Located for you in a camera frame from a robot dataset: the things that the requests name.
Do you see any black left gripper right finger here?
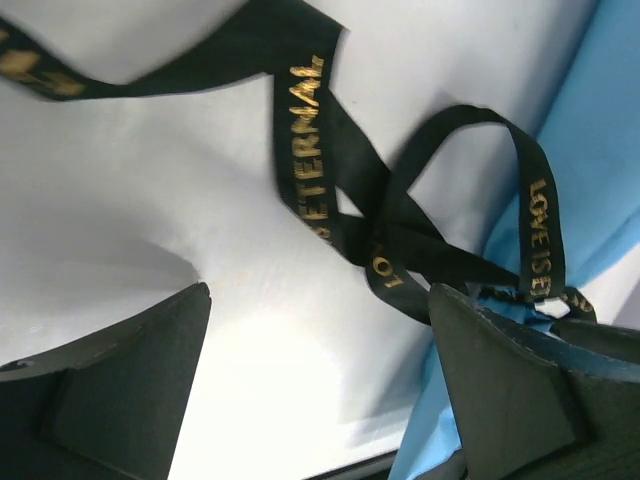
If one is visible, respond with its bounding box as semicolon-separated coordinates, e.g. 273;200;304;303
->
429;285;639;479

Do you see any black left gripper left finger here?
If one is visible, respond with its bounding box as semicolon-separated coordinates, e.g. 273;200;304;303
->
1;283;211;479

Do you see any black ribbon gold lettering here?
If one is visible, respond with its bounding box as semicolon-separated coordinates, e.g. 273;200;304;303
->
1;1;596;324

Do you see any blue wrapping paper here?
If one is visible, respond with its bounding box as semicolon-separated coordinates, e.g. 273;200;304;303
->
389;1;639;479

